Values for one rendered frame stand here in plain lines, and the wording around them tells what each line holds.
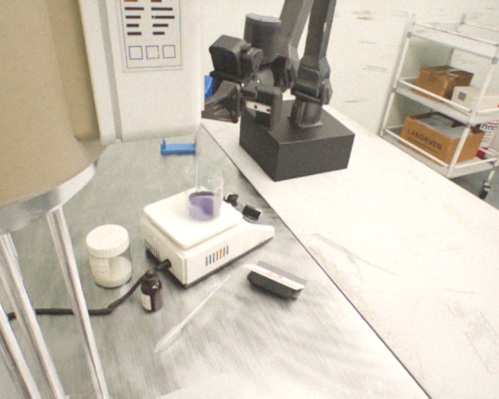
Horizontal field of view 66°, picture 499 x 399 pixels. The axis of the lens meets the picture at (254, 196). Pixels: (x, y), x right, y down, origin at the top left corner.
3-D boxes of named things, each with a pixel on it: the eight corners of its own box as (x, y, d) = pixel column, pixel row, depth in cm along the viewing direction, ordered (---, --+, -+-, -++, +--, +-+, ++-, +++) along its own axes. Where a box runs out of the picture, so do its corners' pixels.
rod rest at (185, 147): (199, 146, 101) (199, 134, 99) (200, 152, 99) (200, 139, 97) (160, 147, 99) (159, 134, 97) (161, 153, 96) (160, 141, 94)
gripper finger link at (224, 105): (218, 118, 59) (219, 78, 55) (238, 124, 57) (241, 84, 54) (190, 133, 53) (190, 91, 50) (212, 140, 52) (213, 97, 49)
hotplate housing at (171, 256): (230, 207, 79) (231, 173, 75) (275, 240, 72) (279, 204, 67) (130, 252, 66) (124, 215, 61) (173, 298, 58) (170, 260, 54)
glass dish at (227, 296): (246, 303, 58) (247, 294, 57) (212, 316, 56) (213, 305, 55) (230, 279, 62) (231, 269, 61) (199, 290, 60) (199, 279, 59)
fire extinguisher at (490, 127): (472, 152, 329) (499, 91, 299) (486, 159, 318) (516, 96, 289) (459, 154, 323) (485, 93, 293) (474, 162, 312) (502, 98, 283)
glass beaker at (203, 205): (200, 199, 66) (200, 155, 61) (231, 212, 64) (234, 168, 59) (173, 218, 61) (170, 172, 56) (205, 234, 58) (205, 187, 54)
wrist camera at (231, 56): (225, 72, 62) (226, 28, 59) (264, 83, 60) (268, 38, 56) (203, 81, 58) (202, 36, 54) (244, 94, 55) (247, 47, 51)
